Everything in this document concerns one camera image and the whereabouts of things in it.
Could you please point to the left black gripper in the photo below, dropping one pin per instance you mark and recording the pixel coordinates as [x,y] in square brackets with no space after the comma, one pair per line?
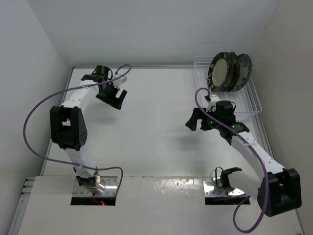
[117,103]

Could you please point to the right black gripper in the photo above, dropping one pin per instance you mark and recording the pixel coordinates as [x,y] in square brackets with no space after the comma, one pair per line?
[191,123]

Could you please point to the dark patterned rim plate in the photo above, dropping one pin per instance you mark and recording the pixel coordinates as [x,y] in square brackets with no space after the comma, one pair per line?
[218,72]

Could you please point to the silver rim plate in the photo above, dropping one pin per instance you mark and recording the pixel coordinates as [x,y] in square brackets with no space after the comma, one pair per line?
[236,71]
[230,74]

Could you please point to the blue floral plate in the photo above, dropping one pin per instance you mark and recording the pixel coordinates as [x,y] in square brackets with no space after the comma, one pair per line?
[245,70]

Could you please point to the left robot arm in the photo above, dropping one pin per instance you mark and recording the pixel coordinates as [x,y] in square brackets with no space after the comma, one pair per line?
[68,128]

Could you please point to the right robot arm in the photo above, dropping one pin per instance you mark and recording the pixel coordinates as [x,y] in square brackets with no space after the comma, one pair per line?
[277,189]

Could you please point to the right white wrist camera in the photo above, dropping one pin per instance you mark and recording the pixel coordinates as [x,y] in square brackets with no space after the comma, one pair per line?
[211,100]

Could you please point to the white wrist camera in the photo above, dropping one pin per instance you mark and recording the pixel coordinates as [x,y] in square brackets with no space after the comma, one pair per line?
[118,82]
[211,100]

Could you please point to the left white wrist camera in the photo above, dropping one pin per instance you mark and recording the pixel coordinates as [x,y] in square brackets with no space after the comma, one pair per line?
[118,82]

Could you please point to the white wire dish rack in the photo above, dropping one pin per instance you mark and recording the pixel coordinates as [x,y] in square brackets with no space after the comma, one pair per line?
[246,99]

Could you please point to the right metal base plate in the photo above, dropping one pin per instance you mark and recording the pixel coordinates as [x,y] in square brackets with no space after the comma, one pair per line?
[212,191]

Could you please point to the metal base plate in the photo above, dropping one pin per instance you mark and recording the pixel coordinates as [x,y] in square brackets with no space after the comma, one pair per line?
[212,191]
[106,188]

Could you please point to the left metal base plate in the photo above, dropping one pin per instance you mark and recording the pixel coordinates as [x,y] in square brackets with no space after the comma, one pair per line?
[106,188]

